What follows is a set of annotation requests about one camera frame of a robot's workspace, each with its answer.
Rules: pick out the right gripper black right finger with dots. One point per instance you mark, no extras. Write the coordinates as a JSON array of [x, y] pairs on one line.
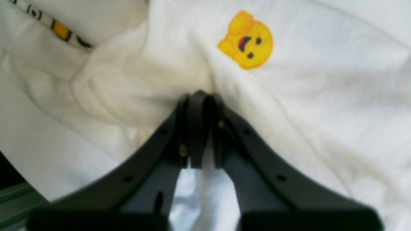
[[271, 194]]

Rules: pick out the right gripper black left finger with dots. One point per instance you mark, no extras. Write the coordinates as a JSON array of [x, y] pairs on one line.
[[138, 194]]

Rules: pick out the white printed T-shirt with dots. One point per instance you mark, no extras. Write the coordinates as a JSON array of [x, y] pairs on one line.
[[327, 91]]

